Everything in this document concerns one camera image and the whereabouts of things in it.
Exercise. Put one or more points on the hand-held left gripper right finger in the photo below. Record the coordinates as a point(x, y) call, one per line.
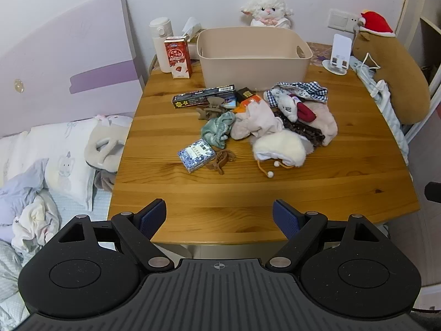
point(286, 219)

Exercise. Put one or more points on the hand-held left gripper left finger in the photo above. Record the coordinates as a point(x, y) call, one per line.
point(153, 215)

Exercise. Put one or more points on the orange box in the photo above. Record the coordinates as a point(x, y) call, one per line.
point(250, 101)

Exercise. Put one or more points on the small black box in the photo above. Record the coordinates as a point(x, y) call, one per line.
point(245, 93)

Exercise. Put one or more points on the beige storage basket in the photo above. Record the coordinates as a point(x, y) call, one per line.
point(248, 72)

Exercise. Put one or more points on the white furry hat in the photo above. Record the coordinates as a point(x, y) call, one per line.
point(279, 148)

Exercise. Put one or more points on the blue patterned box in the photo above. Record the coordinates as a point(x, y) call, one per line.
point(196, 155)

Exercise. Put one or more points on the amber hair claw clip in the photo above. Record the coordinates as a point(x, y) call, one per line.
point(220, 160)

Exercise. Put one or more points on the dark brown scrunchie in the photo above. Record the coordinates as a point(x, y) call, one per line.
point(303, 132)

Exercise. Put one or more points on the grey plush toy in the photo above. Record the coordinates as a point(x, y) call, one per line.
point(100, 138)

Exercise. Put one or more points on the green scrunchie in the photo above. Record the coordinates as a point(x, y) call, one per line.
point(217, 129)

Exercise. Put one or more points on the white printed pillow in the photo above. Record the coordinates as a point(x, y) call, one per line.
point(62, 158)

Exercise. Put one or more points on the white cat plush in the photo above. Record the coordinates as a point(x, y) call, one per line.
point(287, 105)

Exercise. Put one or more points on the white crumpled cloth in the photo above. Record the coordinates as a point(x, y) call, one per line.
point(34, 220)

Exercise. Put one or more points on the long black box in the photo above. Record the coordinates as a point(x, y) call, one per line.
point(196, 97)

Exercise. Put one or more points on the small colourful packet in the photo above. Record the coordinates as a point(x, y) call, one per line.
point(230, 103)

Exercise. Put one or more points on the blue plaid cloth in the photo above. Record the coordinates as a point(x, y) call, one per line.
point(306, 89)

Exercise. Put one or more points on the lavender blanket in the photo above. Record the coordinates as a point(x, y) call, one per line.
point(17, 193)

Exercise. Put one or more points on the light striped cloth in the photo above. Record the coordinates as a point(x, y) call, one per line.
point(391, 113)

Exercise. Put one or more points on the black object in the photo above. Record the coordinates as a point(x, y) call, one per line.
point(433, 191)

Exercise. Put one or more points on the light grey quilt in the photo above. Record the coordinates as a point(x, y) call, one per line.
point(7, 275)

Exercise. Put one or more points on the red milk carton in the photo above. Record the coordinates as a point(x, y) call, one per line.
point(177, 58)

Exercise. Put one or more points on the patterned table mat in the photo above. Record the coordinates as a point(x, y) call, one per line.
point(318, 53)

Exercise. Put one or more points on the white thermos bottle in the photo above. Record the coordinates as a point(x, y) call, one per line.
point(160, 41)

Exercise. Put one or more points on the purple headboard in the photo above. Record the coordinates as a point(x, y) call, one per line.
point(69, 58)

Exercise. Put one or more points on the brown capybara plush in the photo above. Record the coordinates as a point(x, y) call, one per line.
point(396, 76)

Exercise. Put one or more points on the white phone stand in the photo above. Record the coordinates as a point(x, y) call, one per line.
point(342, 46)

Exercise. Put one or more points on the tissue pack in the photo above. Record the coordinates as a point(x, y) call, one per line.
point(189, 29)

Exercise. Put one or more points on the white plush lamb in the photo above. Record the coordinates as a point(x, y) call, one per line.
point(267, 8)

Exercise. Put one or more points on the white shelf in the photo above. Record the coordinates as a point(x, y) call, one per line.
point(430, 41)

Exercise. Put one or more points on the white chair frame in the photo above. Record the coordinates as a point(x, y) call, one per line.
point(418, 126)

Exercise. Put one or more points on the white wall switch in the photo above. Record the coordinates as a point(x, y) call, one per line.
point(339, 19)

